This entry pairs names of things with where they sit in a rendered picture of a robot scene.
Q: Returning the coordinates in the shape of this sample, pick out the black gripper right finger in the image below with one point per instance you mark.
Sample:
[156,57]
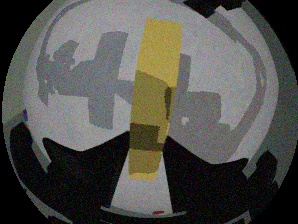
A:
[189,177]

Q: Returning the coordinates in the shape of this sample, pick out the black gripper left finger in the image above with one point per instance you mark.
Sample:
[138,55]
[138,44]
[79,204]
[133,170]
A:
[99,167]

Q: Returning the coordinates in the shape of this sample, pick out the yellow bar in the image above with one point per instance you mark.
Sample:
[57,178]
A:
[153,95]

